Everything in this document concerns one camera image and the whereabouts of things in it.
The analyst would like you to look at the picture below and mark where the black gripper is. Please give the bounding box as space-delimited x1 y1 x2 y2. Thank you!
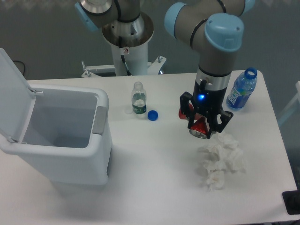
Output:
180 79 233 139

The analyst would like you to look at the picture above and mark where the red soda can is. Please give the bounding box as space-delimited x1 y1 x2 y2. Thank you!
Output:
189 113 208 139

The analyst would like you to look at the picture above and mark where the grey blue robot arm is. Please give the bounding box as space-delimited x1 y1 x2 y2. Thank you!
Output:
75 0 255 138

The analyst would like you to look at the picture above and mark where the white trash can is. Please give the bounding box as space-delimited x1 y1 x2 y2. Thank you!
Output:
0 84 112 185

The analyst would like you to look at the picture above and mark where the white trash can lid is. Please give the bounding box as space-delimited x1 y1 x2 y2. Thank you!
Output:
0 49 36 143

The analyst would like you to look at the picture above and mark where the blue plastic bottle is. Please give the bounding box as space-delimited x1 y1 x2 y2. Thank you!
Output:
226 67 257 111

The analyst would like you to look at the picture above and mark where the blue bottle cap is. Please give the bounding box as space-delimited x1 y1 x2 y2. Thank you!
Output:
147 110 158 121

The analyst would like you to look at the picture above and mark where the crumpled white tissue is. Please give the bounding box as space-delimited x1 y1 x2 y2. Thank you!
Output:
198 132 246 191

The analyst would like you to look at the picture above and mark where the clear bottle green label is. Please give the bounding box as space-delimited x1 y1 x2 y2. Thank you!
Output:
131 82 147 119

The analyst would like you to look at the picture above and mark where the white bottle cap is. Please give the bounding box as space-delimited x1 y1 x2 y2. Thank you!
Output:
124 108 133 114

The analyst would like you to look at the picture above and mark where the white furniture at right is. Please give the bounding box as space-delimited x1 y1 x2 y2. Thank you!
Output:
277 81 300 127

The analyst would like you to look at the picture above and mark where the black device at edge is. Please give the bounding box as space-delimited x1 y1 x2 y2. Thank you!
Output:
282 190 300 215

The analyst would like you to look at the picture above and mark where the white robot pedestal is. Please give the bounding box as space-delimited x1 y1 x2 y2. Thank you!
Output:
82 12 166 78

